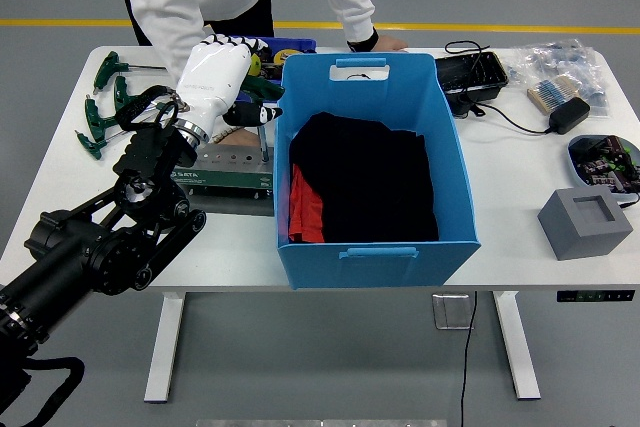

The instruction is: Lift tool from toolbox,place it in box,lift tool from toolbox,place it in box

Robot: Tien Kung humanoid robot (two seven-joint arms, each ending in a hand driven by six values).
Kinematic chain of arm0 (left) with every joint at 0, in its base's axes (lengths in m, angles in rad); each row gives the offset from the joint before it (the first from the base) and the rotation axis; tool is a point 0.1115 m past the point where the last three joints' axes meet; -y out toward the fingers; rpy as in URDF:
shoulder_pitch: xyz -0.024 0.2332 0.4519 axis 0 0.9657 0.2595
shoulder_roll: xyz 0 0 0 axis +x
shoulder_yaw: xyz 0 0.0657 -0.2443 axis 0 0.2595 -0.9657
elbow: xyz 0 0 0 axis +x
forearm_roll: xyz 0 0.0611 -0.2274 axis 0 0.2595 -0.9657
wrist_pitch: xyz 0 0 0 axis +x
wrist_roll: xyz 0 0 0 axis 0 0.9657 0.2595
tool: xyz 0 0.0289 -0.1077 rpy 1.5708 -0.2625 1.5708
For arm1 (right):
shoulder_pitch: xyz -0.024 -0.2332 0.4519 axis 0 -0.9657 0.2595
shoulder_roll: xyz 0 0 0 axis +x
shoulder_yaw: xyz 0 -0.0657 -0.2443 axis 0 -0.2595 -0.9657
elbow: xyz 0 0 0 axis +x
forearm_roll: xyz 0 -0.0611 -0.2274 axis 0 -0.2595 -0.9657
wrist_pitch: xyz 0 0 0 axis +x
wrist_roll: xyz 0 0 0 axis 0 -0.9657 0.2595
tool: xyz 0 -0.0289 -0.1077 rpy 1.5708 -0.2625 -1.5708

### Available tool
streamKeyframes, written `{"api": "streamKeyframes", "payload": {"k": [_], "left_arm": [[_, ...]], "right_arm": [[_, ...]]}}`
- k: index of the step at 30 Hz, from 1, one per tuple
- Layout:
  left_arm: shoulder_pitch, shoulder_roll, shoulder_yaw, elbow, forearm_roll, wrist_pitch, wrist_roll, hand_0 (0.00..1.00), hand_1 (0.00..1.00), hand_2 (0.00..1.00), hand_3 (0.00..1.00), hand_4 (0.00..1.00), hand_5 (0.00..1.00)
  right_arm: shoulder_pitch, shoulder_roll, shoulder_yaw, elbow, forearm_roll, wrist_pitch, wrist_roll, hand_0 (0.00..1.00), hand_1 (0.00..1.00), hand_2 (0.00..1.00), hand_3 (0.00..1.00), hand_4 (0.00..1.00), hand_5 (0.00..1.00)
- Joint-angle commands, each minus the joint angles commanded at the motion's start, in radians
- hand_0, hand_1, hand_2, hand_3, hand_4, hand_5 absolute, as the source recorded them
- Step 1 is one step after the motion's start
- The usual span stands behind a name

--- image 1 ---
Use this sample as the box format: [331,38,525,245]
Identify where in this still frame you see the person's left hand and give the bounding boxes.
[372,36,410,53]

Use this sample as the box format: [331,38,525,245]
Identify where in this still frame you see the person's right hand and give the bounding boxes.
[219,126,262,148]

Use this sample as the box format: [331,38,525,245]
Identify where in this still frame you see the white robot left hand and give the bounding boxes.
[174,33,284,143]

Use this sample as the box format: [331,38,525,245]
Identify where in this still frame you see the green grey wrench holder stand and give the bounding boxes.
[172,141,275,218]

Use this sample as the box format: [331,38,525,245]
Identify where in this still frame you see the large green T-handle hex wrench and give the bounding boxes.
[238,72,286,165]

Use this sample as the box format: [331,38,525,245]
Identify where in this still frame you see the large blue storage box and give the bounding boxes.
[272,52,482,291]

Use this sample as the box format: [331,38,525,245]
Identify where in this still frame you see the grey cube box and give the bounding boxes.
[537,186,634,262]

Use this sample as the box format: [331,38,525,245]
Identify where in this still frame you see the black wrist band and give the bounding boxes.
[346,26,380,53]

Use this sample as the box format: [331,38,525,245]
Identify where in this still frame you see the yellow tape measure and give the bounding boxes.
[272,48,304,68]

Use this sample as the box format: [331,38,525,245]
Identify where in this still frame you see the black plastic tray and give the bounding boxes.
[433,51,510,117]

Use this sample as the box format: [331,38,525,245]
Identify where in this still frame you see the small blue parts bin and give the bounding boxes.
[234,36,318,104]

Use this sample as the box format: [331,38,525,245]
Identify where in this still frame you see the red cloth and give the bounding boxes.
[287,162,325,244]

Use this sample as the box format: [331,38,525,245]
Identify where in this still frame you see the black cloth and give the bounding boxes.
[288,111,440,244]

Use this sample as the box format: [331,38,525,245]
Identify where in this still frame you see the resistor tape strips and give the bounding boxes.
[526,74,584,116]

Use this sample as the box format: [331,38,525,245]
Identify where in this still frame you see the clear bags of components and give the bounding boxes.
[504,37,612,118]

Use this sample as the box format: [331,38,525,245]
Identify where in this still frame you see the black power adapter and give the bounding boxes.
[548,96,592,136]

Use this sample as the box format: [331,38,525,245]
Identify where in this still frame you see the white table leg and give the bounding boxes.
[143,291,187,404]
[492,290,542,401]

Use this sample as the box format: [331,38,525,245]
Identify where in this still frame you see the light blue plate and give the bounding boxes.
[567,134,640,198]

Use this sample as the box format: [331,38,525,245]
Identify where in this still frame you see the pile of electronic parts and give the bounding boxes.
[570,134,640,194]

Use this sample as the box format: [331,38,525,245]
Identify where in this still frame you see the metal floor socket plate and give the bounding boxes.
[432,293,476,331]

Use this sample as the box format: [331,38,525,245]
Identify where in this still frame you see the black table control panel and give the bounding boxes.
[556,289,636,303]

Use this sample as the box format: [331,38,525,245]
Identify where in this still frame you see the long green T-handle hex wrench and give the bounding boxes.
[92,50,167,94]

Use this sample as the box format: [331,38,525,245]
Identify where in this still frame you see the black adapter cable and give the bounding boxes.
[443,39,554,136]

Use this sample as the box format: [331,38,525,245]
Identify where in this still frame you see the black floor cable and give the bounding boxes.
[458,290,479,427]

